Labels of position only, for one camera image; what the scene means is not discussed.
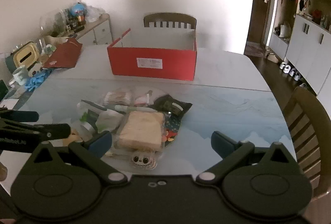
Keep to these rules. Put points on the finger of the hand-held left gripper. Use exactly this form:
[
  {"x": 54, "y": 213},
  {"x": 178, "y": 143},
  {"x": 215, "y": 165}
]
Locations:
[
  {"x": 20, "y": 116},
  {"x": 55, "y": 131}
]

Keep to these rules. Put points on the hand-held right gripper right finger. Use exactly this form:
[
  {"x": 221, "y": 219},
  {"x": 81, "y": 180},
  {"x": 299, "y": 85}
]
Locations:
[{"x": 222, "y": 145}]

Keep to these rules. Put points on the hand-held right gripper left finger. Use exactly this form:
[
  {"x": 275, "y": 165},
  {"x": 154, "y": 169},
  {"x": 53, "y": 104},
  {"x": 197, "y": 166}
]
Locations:
[{"x": 99, "y": 145}]

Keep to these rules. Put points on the clear plastic bag green print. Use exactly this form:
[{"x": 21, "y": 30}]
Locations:
[{"x": 90, "y": 116}]

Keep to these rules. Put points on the bagged sliced bread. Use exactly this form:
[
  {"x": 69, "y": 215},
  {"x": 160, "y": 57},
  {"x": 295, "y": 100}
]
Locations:
[{"x": 142, "y": 131}]

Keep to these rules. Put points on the red cardboard box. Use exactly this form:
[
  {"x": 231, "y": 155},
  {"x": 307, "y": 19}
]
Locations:
[{"x": 124, "y": 63}]

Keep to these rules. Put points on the blue gloves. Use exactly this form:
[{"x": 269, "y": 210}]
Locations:
[{"x": 35, "y": 81}]

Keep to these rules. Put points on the pale green mug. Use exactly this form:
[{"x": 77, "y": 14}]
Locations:
[{"x": 20, "y": 75}]

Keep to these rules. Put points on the green white tube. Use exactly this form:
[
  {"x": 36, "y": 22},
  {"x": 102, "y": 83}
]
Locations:
[{"x": 124, "y": 109}]

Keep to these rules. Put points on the panda face trinket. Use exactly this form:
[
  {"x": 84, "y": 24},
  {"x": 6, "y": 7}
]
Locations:
[{"x": 142, "y": 160}]

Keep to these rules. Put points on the clear biscuit packet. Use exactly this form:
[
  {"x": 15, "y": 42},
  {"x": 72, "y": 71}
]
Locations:
[{"x": 117, "y": 96}]

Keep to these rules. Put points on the dark blue patterned pouch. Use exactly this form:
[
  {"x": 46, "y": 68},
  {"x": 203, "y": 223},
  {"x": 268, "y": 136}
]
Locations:
[{"x": 173, "y": 123}]

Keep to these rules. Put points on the pink white small packet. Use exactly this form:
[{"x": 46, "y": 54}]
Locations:
[{"x": 142, "y": 101}]

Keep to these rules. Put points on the yellow tissue box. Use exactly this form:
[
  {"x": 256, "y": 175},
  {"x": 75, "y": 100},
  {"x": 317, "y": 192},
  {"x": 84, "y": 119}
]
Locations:
[{"x": 25, "y": 54}]

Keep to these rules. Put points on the dark snack packet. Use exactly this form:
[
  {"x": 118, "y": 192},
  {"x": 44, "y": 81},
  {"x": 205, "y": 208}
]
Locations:
[{"x": 168, "y": 105}]

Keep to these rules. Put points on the wooden slat-back chair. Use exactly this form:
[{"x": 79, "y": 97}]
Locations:
[
  {"x": 305, "y": 100},
  {"x": 168, "y": 17}
]

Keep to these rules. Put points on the clear glass dome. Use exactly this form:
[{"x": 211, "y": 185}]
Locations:
[{"x": 49, "y": 22}]

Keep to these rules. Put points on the row of white shoes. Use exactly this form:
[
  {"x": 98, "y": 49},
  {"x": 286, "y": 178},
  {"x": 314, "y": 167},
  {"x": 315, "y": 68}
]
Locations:
[{"x": 287, "y": 67}]

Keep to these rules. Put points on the beige slippers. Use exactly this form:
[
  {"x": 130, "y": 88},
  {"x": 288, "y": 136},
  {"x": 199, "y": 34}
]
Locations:
[{"x": 271, "y": 56}]

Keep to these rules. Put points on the white sideboard cabinet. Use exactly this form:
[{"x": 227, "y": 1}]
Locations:
[{"x": 100, "y": 32}]

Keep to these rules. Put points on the blue globe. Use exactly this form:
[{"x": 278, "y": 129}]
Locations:
[{"x": 77, "y": 9}]

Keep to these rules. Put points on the brown door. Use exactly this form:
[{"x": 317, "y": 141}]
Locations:
[{"x": 261, "y": 19}]

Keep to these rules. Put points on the white handbag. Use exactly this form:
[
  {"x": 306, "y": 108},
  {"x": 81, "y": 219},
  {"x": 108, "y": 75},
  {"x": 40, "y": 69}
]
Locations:
[{"x": 285, "y": 30}]

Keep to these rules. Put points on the white wall cabinet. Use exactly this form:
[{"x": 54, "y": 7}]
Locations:
[{"x": 310, "y": 43}]

